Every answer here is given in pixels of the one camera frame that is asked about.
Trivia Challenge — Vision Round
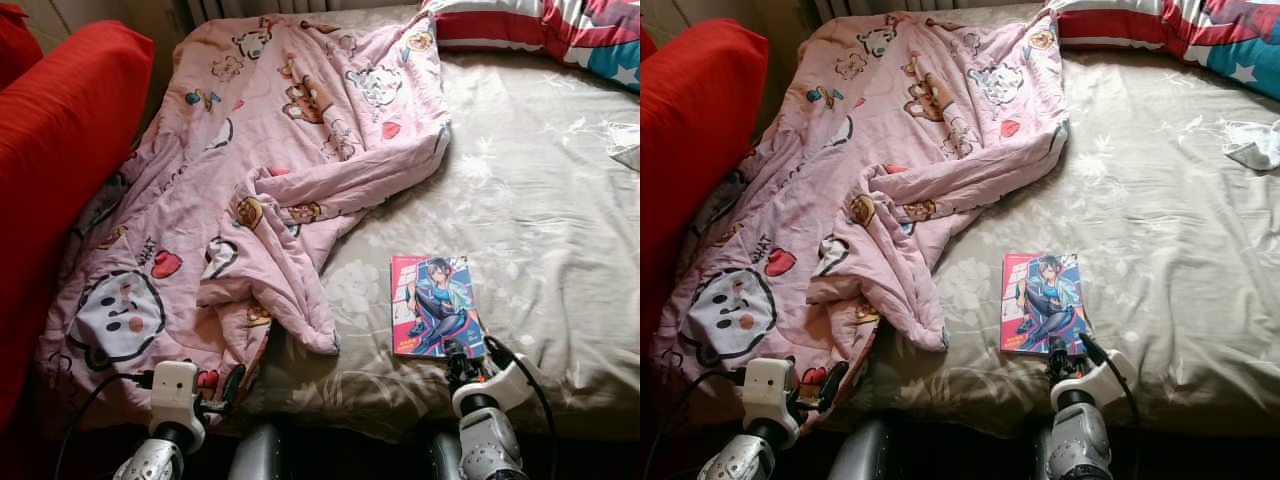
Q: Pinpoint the colourful comic book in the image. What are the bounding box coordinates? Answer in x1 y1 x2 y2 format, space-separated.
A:
390 254 488 359
1000 252 1093 356

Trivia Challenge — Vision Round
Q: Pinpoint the grey robot left leg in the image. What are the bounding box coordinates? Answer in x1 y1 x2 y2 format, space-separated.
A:
828 418 896 480
228 418 291 480

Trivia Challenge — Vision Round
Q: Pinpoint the beige floral bed sheet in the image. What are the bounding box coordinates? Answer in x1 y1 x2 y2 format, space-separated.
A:
150 5 640 441
780 5 1280 436

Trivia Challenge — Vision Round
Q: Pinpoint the pink cartoon print quilt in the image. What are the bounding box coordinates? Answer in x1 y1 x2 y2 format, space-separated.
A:
35 12 453 416
650 10 1071 411

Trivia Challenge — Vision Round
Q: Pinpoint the white crumpled cloth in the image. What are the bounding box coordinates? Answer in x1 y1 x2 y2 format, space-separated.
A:
1222 120 1280 171
605 122 640 171

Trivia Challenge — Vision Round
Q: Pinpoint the striped colourful bolster pillow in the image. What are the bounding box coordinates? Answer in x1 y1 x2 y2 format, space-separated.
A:
1048 0 1280 101
420 0 640 93

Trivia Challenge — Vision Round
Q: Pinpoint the grey pleated curtain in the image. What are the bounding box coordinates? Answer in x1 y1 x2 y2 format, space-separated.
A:
186 0 426 23
812 0 1051 23

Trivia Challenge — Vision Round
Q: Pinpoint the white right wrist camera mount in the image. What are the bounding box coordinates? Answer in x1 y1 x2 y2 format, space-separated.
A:
452 352 546 419
1050 350 1138 411

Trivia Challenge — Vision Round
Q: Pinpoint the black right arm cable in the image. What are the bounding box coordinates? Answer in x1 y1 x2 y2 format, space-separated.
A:
483 335 557 480
1078 333 1143 480

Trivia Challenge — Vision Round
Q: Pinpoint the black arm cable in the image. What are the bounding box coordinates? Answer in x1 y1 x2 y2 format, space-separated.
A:
55 370 153 480
483 335 557 480
1078 333 1143 480
645 368 746 480

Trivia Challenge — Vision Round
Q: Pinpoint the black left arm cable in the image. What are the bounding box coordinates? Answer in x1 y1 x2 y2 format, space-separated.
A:
55 370 153 480
645 368 746 480

